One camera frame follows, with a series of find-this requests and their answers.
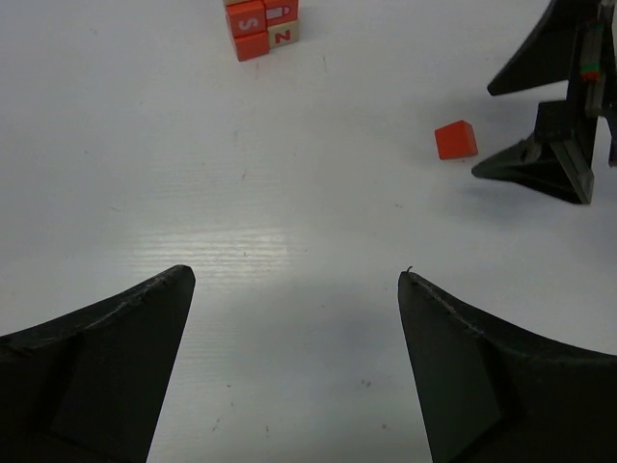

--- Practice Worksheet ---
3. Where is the natural wood block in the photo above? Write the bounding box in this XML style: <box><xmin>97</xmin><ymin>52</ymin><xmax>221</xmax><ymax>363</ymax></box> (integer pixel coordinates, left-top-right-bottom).
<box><xmin>223</xmin><ymin>0</ymin><xmax>263</xmax><ymax>7</ymax></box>

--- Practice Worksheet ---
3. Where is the red house-shaped block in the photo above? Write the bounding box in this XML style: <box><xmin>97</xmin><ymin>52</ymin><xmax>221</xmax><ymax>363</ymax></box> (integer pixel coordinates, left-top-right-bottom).
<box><xmin>434</xmin><ymin>120</ymin><xmax>478</xmax><ymax>160</ymax></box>

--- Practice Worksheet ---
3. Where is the red cube block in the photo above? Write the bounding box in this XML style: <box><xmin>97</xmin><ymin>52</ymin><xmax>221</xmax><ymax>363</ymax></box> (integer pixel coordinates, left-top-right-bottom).
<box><xmin>232</xmin><ymin>32</ymin><xmax>270</xmax><ymax>62</ymax></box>
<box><xmin>226</xmin><ymin>4</ymin><xmax>266</xmax><ymax>38</ymax></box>
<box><xmin>263</xmin><ymin>0</ymin><xmax>298</xmax><ymax>27</ymax></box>

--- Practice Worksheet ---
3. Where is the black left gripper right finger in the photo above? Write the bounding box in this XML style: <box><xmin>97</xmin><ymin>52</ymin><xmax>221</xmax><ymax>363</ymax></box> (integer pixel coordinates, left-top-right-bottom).
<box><xmin>398</xmin><ymin>270</ymin><xmax>616</xmax><ymax>462</ymax></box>

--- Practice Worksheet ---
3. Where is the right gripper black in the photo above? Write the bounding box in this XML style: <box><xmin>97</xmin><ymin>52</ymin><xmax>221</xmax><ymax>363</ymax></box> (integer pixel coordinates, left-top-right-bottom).
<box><xmin>471</xmin><ymin>0</ymin><xmax>616</xmax><ymax>204</ymax></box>

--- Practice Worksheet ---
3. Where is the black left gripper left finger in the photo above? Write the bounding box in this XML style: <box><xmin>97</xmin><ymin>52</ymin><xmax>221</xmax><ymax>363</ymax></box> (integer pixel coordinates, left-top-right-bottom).
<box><xmin>1</xmin><ymin>265</ymin><xmax>196</xmax><ymax>462</ymax></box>

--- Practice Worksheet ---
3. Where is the natural wood cube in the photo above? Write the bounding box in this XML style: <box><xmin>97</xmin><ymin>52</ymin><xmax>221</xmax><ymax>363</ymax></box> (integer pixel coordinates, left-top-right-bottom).
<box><xmin>267</xmin><ymin>19</ymin><xmax>300</xmax><ymax>49</ymax></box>

